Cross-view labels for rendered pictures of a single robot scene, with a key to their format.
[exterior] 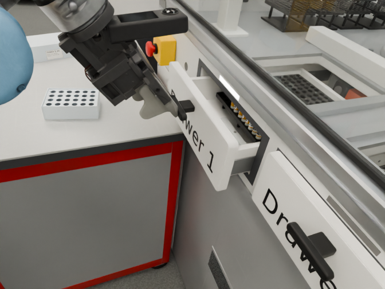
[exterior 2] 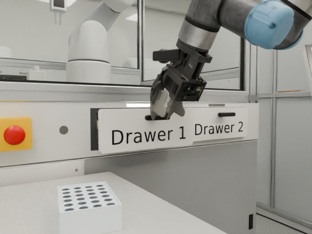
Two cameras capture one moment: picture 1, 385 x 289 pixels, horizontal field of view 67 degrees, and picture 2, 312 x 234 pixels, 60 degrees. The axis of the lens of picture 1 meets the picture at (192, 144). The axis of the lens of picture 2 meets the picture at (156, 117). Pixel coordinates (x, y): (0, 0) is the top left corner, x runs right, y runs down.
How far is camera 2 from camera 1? 94 cm
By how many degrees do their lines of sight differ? 93
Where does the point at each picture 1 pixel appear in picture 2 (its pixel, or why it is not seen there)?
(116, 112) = not seen: hidden behind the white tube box
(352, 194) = (212, 97)
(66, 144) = (165, 206)
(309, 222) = (213, 115)
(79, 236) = not seen: outside the picture
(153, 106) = (179, 106)
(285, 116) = not seen: hidden behind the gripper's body
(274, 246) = (201, 154)
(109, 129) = (125, 193)
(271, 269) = (204, 167)
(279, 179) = (198, 114)
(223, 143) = (189, 111)
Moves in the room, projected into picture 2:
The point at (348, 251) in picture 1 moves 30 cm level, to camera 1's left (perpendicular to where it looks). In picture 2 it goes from (225, 109) to (268, 111)
